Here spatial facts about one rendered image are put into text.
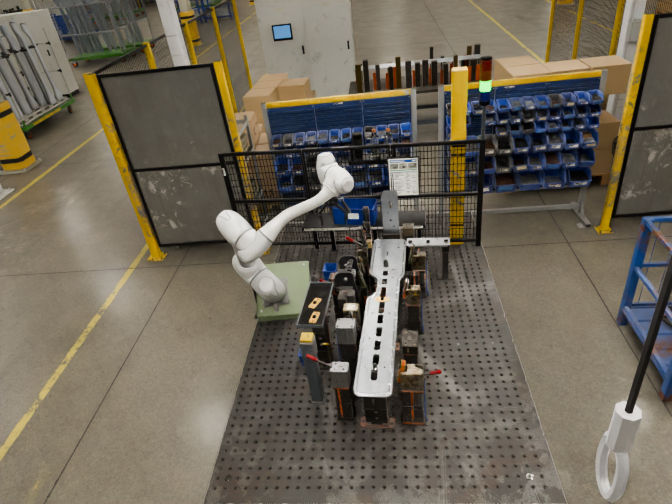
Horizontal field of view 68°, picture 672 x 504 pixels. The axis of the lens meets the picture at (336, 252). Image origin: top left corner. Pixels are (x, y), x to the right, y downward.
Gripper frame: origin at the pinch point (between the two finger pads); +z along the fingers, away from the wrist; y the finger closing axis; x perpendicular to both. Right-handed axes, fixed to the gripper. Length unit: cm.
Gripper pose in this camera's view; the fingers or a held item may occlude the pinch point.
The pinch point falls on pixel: (334, 223)
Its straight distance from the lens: 280.1
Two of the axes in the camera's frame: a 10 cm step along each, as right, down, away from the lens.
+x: 1.5, -5.6, 8.2
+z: 1.2, 8.3, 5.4
